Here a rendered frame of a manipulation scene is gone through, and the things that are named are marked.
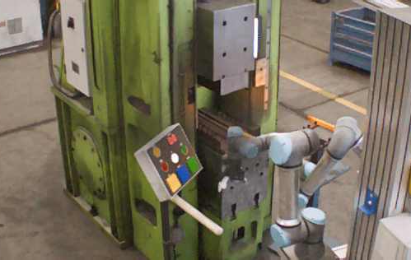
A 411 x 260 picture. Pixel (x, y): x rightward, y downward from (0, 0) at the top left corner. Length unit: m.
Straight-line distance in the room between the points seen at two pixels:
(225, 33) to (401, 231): 1.49
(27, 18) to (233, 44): 5.44
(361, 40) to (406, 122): 5.01
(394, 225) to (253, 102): 1.62
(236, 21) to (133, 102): 0.83
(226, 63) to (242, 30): 0.20
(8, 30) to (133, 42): 4.98
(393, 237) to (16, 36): 6.82
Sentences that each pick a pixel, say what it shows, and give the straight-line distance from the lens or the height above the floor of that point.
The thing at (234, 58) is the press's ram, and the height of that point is 1.47.
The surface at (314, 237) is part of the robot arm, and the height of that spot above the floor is 0.95.
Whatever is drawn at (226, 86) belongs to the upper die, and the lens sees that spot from 3.32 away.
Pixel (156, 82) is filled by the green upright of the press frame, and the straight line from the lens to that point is 3.24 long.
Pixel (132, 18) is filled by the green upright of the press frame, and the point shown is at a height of 1.66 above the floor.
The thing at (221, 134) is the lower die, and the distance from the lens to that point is 3.50.
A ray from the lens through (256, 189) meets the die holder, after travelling 3.74.
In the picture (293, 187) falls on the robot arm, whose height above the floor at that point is 1.24.
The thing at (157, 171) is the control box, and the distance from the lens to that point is 2.94.
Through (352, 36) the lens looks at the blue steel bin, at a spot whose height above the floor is 0.46.
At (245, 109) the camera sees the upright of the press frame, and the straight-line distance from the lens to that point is 3.76.
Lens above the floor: 2.59
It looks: 27 degrees down
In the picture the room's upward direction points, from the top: straight up
